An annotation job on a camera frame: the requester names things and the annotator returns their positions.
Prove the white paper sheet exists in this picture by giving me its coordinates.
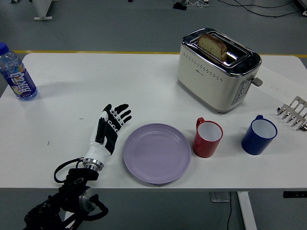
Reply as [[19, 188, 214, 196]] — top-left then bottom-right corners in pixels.
[[250, 64, 307, 104]]

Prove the red mug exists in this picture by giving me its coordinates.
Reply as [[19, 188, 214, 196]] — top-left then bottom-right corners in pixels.
[[192, 117, 224, 158]]

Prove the blue mug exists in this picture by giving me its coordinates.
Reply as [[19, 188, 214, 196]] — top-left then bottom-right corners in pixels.
[[241, 115, 278, 156]]

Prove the silver metal toast rack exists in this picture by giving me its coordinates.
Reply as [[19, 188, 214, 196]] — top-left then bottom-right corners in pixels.
[[277, 96, 307, 131]]

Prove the bread slice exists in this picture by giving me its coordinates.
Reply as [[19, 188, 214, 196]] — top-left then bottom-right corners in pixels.
[[197, 33, 228, 61]]

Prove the long black floor cable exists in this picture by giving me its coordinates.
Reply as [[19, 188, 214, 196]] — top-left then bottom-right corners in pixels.
[[234, 0, 307, 18]]

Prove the grey floor box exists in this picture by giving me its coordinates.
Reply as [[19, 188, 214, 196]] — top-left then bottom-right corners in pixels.
[[209, 191, 231, 203]]

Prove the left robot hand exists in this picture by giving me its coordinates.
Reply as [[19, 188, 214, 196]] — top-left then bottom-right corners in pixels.
[[83, 103, 132, 163]]

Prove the white stand foot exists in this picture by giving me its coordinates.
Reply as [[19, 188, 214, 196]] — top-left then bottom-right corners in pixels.
[[33, 0, 53, 21]]

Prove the blue labelled drink bottle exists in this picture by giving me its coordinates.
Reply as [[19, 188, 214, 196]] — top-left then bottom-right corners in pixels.
[[0, 42, 38, 102]]

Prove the white table leg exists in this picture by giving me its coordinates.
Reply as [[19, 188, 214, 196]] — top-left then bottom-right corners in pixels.
[[62, 210, 79, 230], [236, 191, 257, 230]]

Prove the purple plate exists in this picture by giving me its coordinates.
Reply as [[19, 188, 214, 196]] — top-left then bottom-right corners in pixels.
[[123, 123, 192, 184]]

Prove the cream and chrome toaster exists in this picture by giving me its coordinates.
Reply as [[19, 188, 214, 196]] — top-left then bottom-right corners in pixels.
[[177, 28, 263, 114]]

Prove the black power adapter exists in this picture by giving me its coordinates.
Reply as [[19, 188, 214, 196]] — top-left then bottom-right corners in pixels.
[[172, 1, 188, 11]]

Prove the black table control panel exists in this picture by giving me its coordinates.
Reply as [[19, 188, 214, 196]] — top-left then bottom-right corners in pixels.
[[283, 191, 307, 199]]

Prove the thin black cable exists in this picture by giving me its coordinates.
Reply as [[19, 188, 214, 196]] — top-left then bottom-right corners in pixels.
[[226, 191, 233, 230]]

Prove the white floor cable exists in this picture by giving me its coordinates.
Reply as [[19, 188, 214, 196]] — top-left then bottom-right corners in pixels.
[[186, 0, 210, 7]]

